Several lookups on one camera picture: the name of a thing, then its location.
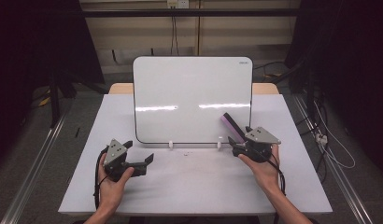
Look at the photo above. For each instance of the white plastic whiteboard stand clip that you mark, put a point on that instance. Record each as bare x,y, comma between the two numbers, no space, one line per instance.
171,145
220,145

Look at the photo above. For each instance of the white whiteboard with black rim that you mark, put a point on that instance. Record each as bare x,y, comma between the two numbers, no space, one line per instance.
180,87

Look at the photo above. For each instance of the white wall socket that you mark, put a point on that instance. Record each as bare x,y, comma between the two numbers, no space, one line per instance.
177,3

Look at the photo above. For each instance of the person's right hand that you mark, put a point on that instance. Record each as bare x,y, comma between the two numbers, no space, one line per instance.
267,174

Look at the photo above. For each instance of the small black stick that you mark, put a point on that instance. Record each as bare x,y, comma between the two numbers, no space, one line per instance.
77,132

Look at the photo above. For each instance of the wooden table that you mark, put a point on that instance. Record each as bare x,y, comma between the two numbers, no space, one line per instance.
119,89

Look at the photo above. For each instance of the black horizontal bar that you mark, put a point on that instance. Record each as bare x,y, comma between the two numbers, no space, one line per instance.
186,12

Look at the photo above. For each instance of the purple and black whiteboard eraser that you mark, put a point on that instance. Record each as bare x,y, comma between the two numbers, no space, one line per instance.
230,124

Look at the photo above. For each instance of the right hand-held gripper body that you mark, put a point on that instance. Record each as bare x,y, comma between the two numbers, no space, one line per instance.
261,137

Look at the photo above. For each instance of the black curtain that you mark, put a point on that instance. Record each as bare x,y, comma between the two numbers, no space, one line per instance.
31,46
351,46

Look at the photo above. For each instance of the metal floor rail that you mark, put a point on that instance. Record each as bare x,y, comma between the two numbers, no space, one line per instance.
31,177
339,174

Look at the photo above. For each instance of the person's left hand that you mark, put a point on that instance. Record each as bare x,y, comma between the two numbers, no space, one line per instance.
110,193

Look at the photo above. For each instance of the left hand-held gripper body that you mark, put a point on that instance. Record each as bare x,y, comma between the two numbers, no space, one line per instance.
115,154

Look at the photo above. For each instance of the black metal stand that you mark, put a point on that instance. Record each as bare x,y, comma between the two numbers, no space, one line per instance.
55,99

